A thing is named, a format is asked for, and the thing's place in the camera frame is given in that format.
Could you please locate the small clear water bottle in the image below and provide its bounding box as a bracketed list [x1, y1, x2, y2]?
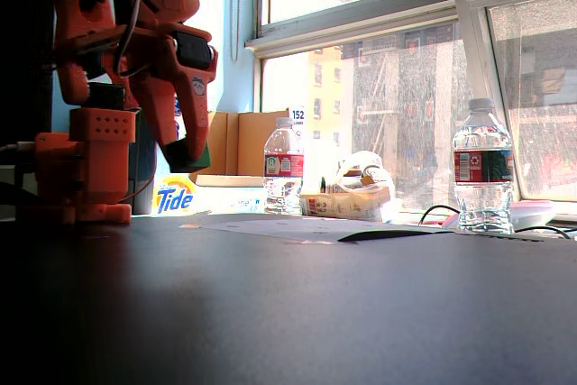
[262, 116, 306, 216]

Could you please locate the printed paper carton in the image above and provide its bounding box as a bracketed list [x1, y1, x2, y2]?
[298, 185, 393, 224]

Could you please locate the white cable plug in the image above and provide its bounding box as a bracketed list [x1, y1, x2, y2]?
[0, 141, 38, 155]

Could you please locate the white framed window screen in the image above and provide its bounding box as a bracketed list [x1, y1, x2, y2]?
[453, 0, 577, 215]

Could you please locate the dark arm wiring cable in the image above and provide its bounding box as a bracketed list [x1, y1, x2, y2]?
[113, 0, 152, 80]

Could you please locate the window blind cord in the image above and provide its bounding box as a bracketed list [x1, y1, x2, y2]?
[228, 0, 241, 63]

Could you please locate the white card with number 152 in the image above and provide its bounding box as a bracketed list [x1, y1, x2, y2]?
[288, 105, 307, 134]

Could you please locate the Tide detergent box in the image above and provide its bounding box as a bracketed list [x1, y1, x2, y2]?
[151, 174, 268, 216]

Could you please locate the white plastic bag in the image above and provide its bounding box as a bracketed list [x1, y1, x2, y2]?
[334, 150, 398, 195]

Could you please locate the white grid paper sheet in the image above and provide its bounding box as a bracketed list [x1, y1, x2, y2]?
[179, 214, 453, 243]

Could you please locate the black cable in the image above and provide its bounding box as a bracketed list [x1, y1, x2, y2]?
[513, 224, 574, 241]
[417, 204, 462, 227]

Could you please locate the brown cardboard box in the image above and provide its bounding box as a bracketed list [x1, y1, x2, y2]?
[188, 109, 290, 188]

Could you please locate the large clear water bottle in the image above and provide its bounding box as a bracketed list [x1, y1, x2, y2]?
[452, 97, 517, 235]

